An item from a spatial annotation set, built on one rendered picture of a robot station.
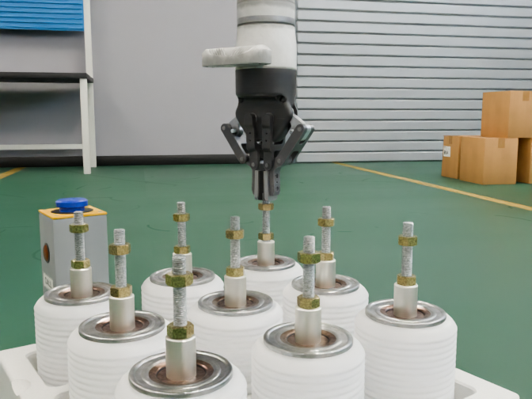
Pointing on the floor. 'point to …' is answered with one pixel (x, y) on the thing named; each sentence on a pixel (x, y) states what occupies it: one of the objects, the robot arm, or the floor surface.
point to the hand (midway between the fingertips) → (265, 184)
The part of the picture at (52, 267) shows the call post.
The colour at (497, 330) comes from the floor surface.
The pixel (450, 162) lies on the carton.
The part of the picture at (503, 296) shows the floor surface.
